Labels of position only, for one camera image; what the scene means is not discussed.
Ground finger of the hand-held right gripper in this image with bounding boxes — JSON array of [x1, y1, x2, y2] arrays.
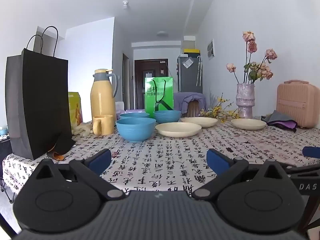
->
[[302, 146, 320, 159], [280, 163, 320, 178]]

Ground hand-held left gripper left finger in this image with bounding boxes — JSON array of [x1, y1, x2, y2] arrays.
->
[[31, 149, 127, 202]]

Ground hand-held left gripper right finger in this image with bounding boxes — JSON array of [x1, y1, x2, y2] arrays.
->
[[191, 148, 292, 202]]

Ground cream plate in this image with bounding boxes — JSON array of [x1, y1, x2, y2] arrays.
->
[[231, 119, 267, 130], [155, 122, 202, 137], [180, 117, 218, 128]]

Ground blue bowl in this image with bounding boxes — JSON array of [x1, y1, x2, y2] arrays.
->
[[119, 112, 150, 120], [115, 117, 156, 142], [153, 110, 182, 124]]

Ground yellow mug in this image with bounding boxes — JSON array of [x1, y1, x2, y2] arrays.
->
[[92, 115, 115, 135]]

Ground white gloves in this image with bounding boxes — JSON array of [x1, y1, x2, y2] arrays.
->
[[72, 123, 93, 137]]

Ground black and orange cloth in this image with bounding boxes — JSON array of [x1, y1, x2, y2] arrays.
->
[[46, 132, 76, 160]]

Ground grey and purple cloth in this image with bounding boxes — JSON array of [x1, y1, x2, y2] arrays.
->
[[261, 110, 298, 132]]

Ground yellow flower branch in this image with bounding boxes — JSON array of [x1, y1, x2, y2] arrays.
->
[[200, 94, 240, 123]]

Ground pink hard case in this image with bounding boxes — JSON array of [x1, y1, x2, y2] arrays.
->
[[276, 80, 320, 128]]

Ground yellow snack bag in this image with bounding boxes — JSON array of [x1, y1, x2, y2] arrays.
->
[[68, 92, 83, 130]]

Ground wooden chair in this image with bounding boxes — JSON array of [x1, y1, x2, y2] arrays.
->
[[187, 100, 201, 117]]

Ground yellow thermos jug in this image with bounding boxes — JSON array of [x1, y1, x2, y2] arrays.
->
[[90, 69, 118, 125]]

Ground pink textured vase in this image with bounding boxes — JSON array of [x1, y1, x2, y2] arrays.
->
[[236, 83, 255, 119]]

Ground purple jacket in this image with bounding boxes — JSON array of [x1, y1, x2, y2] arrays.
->
[[174, 92, 207, 117]]

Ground black paper bag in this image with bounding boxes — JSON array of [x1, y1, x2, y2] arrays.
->
[[5, 26, 73, 160]]

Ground brown interior door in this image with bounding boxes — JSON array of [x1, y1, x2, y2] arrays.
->
[[122, 53, 130, 109]]

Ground dark brown entrance door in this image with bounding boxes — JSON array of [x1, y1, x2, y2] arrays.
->
[[134, 59, 168, 109]]

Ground grey refrigerator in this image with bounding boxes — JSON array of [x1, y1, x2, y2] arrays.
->
[[177, 54, 203, 93]]

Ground green paper bag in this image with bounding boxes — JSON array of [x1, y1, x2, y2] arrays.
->
[[145, 77, 174, 115]]

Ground folded umbrella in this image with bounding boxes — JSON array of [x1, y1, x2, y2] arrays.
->
[[197, 56, 202, 87]]

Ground dried pink roses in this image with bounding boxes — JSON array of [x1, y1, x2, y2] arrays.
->
[[226, 31, 278, 84]]

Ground black folding frame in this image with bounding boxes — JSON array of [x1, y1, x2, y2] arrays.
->
[[0, 177, 15, 203]]

